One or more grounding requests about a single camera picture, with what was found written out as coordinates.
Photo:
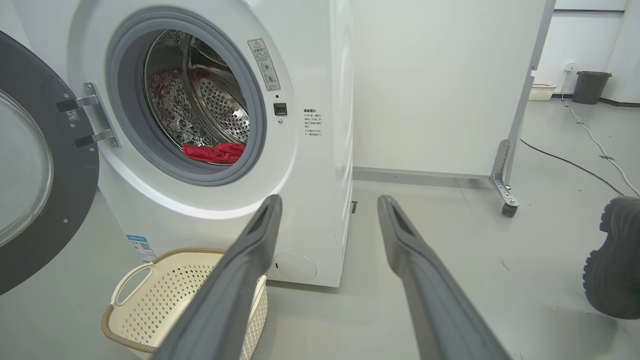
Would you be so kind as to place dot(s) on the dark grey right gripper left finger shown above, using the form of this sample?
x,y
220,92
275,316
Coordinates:
x,y
225,310

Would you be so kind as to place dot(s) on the white front-load washing machine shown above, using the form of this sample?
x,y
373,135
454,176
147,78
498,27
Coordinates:
x,y
310,60

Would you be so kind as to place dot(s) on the white partition panel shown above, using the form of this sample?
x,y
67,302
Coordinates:
x,y
440,85

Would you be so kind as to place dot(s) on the dark round glass washer door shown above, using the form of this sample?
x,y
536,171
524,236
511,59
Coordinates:
x,y
75,190

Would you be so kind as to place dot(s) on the grey rubber door gasket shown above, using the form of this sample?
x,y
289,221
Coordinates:
x,y
125,90

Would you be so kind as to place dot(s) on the grey warning sticker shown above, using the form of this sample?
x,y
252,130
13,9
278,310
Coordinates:
x,y
264,65

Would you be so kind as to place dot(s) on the dark grey trash bin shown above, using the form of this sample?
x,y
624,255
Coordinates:
x,y
591,87

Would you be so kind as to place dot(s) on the black treaded rubber object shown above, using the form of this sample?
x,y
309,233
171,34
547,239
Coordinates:
x,y
617,260

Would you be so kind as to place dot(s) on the metal foot bracket with caster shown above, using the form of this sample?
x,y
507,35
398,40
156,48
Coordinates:
x,y
501,175

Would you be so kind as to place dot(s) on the red cloth garment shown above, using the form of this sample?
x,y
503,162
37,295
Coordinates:
x,y
215,152

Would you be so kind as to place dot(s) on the small white woven basket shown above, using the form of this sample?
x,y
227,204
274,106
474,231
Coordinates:
x,y
541,92

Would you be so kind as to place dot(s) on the blue energy label sticker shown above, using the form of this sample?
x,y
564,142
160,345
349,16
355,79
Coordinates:
x,y
141,248

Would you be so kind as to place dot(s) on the metal door hinge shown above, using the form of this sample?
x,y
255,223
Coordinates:
x,y
97,112

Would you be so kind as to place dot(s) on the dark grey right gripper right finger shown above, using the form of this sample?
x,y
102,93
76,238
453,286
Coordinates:
x,y
435,310

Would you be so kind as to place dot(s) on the steel perforated washer drum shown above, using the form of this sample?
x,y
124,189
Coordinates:
x,y
200,95

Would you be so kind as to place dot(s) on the cream perforated laundry basket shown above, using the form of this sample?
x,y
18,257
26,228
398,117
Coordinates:
x,y
165,300

